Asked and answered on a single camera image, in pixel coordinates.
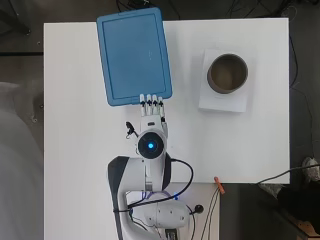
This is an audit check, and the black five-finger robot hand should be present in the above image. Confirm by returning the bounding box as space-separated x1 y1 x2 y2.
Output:
138 93 168 134

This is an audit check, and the blue plastic lid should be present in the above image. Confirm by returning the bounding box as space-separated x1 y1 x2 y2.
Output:
96 7 174 107

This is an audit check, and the white flat stand box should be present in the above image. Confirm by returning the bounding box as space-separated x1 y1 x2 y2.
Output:
198 48 250 114

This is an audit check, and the brown round tub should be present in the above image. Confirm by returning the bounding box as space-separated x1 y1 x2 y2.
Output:
206 53 249 95

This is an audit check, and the orange clip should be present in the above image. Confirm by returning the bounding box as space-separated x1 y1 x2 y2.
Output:
213 176 227 195

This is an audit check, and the person's foot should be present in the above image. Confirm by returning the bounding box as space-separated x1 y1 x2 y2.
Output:
301 156 320 184

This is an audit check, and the thick black cable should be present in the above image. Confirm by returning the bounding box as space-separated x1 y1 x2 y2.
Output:
113 157 195 214

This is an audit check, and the thin black floor cable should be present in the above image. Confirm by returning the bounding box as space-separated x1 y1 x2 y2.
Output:
255 164 320 186

